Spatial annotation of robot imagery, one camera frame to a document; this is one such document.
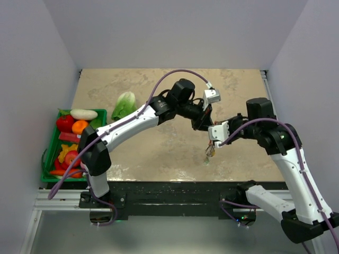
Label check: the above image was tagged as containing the orange toy carrot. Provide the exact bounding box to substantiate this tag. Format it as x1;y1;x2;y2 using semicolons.
49;168;83;179

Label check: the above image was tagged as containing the red toy chili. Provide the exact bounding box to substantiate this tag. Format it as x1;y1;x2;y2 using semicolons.
54;158;68;171

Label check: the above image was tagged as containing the white toy radish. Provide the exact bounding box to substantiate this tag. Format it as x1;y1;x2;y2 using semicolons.
70;109;98;121

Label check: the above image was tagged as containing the green lettuce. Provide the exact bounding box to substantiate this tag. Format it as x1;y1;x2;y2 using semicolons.
111;92;137;121

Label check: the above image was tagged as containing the green toy pepper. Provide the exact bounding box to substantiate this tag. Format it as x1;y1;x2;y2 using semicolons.
89;118;103;129

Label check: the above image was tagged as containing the key bunch with red carabiner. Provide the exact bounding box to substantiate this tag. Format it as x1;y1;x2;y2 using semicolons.
204;142;215;165

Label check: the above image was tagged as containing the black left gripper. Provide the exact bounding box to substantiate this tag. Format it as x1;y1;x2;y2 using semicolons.
177;99;213;132

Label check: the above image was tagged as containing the red toy apple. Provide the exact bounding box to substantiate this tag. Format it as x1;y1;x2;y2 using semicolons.
64;150;81;168

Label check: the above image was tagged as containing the orange toy orange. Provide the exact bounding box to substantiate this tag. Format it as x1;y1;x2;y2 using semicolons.
72;120;89;135

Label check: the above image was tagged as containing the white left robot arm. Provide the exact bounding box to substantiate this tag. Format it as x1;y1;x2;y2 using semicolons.
78;78;221;207

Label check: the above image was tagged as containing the green plastic basket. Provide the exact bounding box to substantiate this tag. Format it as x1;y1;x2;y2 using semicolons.
40;108;108;183

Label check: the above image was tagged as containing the red box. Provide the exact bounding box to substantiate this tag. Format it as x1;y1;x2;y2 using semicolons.
58;132;81;143

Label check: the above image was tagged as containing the yellow toy pepper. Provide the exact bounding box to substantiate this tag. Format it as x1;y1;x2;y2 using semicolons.
58;144;78;163

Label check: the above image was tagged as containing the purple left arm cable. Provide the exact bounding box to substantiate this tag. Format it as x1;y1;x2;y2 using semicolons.
47;69;214;227

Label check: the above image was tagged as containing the red toy tomato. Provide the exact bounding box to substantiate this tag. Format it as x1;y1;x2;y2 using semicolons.
56;114;75;133

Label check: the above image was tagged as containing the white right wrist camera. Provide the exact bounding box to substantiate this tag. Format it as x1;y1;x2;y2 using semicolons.
208;121;229;148

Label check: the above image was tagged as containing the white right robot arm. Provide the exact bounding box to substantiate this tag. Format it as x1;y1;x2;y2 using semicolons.
224;97;338;243

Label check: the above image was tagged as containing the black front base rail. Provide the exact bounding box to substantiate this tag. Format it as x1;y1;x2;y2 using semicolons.
79;182;257;225

